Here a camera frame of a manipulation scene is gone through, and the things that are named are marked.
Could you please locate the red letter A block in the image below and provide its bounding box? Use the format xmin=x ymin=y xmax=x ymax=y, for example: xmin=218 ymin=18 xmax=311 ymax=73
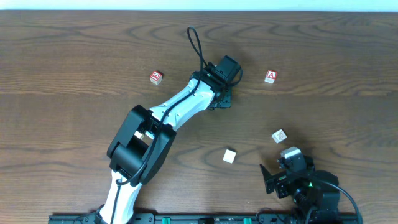
xmin=264 ymin=70 xmax=277 ymax=84

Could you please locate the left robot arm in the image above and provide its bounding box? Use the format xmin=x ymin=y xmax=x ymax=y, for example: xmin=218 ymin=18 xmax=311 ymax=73
xmin=94 ymin=55 xmax=243 ymax=223

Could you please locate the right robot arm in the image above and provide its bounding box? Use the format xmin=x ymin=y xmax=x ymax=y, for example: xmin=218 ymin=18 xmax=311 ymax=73
xmin=259 ymin=153 xmax=341 ymax=223

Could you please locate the white turtle picture block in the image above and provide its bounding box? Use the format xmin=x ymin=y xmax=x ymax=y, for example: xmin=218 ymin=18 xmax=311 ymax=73
xmin=272 ymin=129 xmax=287 ymax=144

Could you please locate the plain white top block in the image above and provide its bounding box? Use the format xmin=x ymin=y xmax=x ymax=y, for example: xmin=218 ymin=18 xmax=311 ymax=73
xmin=223 ymin=149 xmax=236 ymax=164

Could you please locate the red letter E block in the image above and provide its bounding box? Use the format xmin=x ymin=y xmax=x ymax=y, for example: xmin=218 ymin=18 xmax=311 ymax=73
xmin=150 ymin=71 xmax=163 ymax=85

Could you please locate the yellow number 2 block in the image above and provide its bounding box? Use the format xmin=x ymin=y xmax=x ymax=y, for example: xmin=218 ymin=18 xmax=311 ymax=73
xmin=134 ymin=131 xmax=145 ymax=140

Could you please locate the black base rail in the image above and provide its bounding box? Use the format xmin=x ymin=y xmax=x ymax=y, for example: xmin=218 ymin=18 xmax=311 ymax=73
xmin=48 ymin=212 xmax=361 ymax=224

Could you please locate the left black cable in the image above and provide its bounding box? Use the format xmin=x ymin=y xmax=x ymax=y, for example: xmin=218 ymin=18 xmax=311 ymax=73
xmin=110 ymin=26 xmax=244 ymax=224

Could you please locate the black cable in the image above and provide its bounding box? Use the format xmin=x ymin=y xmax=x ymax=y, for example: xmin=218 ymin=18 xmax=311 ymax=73
xmin=110 ymin=26 xmax=244 ymax=224
xmin=306 ymin=177 xmax=364 ymax=224

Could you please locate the right black cable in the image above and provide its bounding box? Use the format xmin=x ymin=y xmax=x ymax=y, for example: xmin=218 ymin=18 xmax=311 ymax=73
xmin=306 ymin=177 xmax=364 ymax=224

